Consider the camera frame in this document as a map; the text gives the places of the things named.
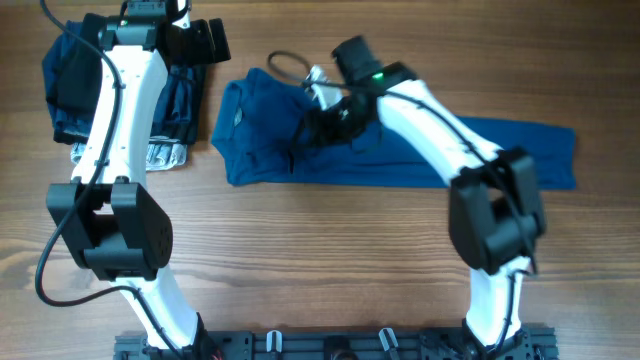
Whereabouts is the blue polo shirt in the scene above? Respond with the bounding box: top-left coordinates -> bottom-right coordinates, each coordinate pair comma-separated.
211,68 -> 576,190

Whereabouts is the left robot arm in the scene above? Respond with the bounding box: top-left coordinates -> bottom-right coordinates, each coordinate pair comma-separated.
43,1 -> 230,359

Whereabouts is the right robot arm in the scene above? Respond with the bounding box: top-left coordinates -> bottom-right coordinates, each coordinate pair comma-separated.
302,36 -> 546,357

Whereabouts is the folded dark blue garment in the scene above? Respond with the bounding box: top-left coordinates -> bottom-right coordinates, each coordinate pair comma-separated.
42,14 -> 206,145

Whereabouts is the folded light grey garment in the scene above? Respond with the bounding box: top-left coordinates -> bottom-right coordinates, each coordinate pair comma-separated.
70,141 -> 189,172

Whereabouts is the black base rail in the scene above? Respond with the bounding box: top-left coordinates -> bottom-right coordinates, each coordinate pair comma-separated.
113,325 -> 560,360

